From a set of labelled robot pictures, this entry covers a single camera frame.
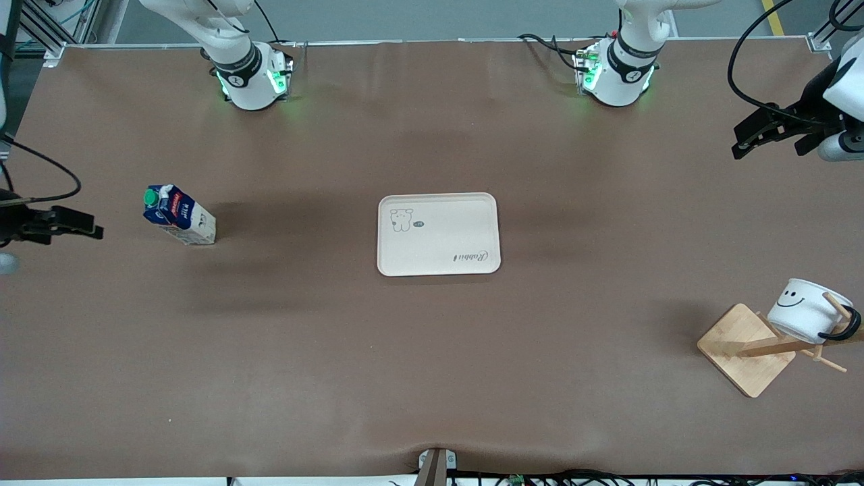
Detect black hanging cable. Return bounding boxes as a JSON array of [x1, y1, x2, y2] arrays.
[[829, 0, 864, 33]]

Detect aluminium frame post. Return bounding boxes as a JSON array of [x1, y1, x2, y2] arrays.
[[807, 0, 864, 53], [13, 0, 66, 68]]

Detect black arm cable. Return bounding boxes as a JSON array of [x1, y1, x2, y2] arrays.
[[0, 135, 82, 203], [726, 0, 838, 126]]

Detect wooden mug tree rack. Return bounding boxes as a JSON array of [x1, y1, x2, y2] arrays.
[[697, 292, 864, 399]]

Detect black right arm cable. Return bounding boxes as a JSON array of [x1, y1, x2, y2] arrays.
[[0, 135, 82, 203]]

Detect cream tray with Rabbit print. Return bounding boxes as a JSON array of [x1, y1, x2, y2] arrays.
[[377, 192, 502, 277]]

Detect black base cable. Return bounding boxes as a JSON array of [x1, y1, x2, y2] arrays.
[[267, 37, 309, 65], [518, 32, 589, 68]]

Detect white smiley mug black handle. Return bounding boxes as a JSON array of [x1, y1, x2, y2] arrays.
[[767, 278, 863, 344]]

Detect blue white milk carton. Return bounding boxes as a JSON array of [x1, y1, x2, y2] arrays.
[[142, 184, 217, 246]]

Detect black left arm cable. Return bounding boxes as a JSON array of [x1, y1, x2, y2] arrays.
[[726, 0, 838, 126]]

